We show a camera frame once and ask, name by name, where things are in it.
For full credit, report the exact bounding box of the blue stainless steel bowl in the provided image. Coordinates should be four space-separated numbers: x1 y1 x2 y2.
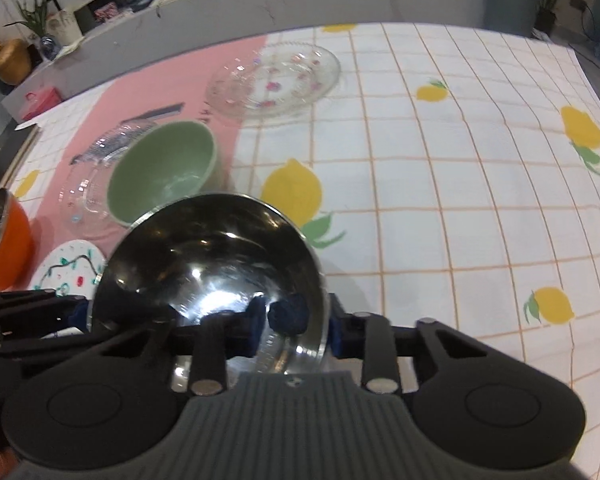
90 193 328 374

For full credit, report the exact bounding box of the clear beaded glass plate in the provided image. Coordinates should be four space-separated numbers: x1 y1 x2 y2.
58 119 156 240

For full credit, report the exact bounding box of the white painted fruity plate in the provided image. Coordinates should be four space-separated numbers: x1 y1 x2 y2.
29 240 106 299

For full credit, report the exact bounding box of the orange stainless steel bowl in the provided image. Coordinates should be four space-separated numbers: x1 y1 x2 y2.
0 188 35 292

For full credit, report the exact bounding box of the green ceramic bowl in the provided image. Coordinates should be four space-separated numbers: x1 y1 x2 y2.
106 122 223 226

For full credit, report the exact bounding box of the lemon checkered tablecloth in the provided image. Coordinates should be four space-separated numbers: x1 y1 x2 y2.
10 24 600 479

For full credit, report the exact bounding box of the pink plastic toolbox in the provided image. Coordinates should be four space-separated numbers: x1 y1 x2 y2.
20 87 64 122

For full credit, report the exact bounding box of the clear floral glass plate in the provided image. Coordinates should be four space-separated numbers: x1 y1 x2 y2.
206 42 341 120

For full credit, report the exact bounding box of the golden round vase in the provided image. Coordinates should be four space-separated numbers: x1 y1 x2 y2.
0 39 32 87

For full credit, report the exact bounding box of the white plant pot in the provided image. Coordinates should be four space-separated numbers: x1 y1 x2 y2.
46 10 83 47

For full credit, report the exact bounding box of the grey trash bin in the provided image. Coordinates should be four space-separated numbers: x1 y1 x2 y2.
484 0 541 37

